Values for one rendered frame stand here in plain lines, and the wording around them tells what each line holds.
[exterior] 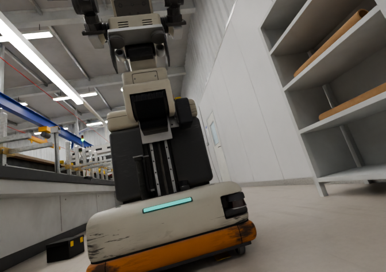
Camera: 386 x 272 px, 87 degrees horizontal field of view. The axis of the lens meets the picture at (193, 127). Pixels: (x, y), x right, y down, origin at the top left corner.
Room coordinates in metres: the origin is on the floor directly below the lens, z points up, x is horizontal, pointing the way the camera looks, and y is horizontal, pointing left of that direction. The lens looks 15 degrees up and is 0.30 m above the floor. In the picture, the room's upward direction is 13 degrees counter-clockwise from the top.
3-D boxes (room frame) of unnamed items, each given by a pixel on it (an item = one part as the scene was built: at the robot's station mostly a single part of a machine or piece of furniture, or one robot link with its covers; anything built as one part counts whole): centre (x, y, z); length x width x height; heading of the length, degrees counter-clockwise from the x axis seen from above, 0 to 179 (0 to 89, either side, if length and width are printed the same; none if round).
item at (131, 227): (1.13, 0.21, 0.16); 0.67 x 0.64 x 0.25; 9
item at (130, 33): (0.85, 0.17, 0.99); 0.28 x 0.16 x 0.22; 99
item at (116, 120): (1.22, 0.23, 0.59); 0.55 x 0.34 x 0.83; 99
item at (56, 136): (2.06, 1.48, 0.93); 0.05 x 0.04 x 0.45; 10
